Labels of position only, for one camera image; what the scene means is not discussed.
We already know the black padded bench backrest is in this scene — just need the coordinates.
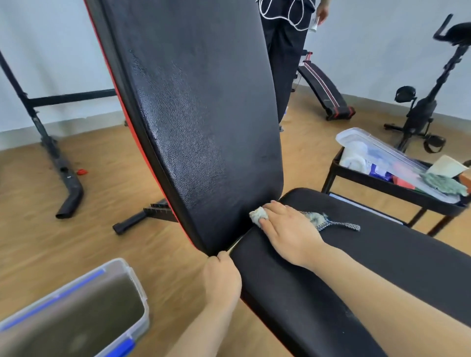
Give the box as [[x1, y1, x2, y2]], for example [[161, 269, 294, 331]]
[[84, 0, 285, 257]]

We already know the person's right hand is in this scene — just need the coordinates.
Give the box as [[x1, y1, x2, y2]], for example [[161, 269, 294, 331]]
[[259, 200, 326, 270]]

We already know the black exercise bike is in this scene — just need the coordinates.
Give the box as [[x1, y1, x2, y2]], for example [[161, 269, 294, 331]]
[[384, 14, 471, 154]]

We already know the person's left forearm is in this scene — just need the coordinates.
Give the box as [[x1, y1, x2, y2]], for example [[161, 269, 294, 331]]
[[166, 294, 240, 357]]

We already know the black metal rack frame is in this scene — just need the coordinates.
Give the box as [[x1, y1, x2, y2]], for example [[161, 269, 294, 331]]
[[0, 50, 127, 220]]

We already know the black bench frame foot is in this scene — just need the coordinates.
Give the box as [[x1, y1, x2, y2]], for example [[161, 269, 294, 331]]
[[112, 199, 179, 235]]

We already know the white roll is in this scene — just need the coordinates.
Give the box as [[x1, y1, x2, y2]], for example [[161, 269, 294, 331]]
[[339, 141, 369, 173]]

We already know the person's left hand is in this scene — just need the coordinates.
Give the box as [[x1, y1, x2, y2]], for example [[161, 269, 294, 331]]
[[202, 251, 243, 310]]

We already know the grey cleaning cloth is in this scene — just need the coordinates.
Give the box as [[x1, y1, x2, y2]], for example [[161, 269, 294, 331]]
[[249, 207, 361, 232]]

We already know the black padded bench seat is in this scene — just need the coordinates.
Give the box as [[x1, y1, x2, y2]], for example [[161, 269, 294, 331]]
[[230, 188, 471, 357]]

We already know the person's right forearm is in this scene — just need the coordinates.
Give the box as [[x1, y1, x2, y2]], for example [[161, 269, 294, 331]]
[[303, 243, 471, 357]]

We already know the black metal cart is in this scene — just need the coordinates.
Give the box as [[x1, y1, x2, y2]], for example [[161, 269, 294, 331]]
[[321, 147, 471, 237]]

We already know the clear plastic container lid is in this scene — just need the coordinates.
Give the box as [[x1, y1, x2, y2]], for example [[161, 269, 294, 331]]
[[336, 127, 462, 204]]

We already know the black red sit-up bench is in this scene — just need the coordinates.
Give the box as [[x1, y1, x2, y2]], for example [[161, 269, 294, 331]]
[[291, 50, 356, 121]]

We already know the clear bin with blue handles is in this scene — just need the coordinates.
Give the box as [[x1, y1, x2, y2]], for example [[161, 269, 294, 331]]
[[0, 257, 150, 357]]

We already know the beige paper cup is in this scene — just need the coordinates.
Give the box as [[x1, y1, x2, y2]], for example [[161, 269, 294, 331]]
[[427, 155, 469, 178]]

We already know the green cloth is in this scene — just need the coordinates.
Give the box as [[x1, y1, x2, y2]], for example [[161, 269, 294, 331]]
[[419, 172, 469, 196]]

